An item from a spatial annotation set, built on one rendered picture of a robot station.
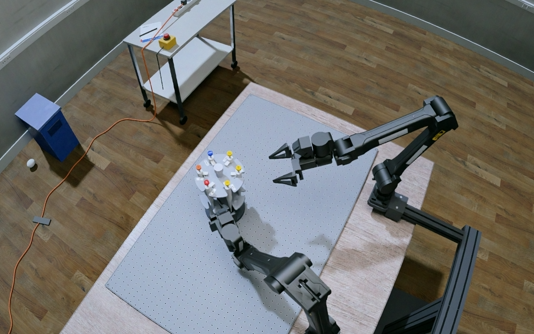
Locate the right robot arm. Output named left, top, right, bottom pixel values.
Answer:
left=292, top=95, right=458, bottom=209

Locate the grey rectangular bench top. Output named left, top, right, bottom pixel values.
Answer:
left=105, top=94, right=378, bottom=334

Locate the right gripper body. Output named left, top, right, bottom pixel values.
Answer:
left=288, top=146, right=304, bottom=184

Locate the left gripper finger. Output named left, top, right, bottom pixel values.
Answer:
left=208, top=202, right=215, bottom=218
left=217, top=198, right=231, bottom=211

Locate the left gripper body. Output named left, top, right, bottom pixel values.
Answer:
left=209, top=211, right=237, bottom=232

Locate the white pipette with yellow button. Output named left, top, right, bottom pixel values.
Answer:
left=224, top=151, right=233, bottom=167
left=231, top=166, right=242, bottom=196

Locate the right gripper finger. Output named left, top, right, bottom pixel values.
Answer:
left=269, top=143, right=291, bottom=159
left=273, top=172, right=297, bottom=187

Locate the white hand pipette with blue button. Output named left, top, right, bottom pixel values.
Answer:
left=208, top=151, right=215, bottom=167

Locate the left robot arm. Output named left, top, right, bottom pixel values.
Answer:
left=215, top=208, right=341, bottom=334

